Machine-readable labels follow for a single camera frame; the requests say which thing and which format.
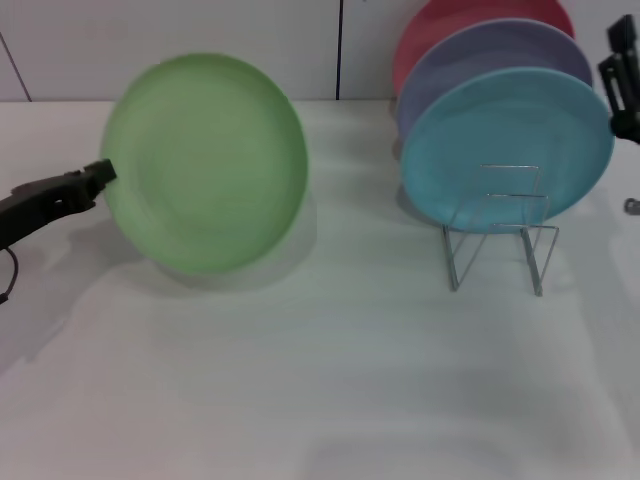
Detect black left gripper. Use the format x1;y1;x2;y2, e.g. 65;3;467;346
0;158;119;251

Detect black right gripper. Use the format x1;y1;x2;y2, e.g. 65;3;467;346
598;14;640;146

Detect green round plate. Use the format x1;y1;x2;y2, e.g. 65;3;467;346
99;52;310;276

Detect blue round plate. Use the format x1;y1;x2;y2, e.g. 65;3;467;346
399;66;616;236

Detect purple round plate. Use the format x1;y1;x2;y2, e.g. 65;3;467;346
396;18;595;137

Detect red round plate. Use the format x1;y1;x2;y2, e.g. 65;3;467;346
392;0;576;97

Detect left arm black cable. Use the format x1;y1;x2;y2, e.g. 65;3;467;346
0;247;19;305

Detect metal wire plate rack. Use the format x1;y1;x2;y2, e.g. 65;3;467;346
442;163;560;297

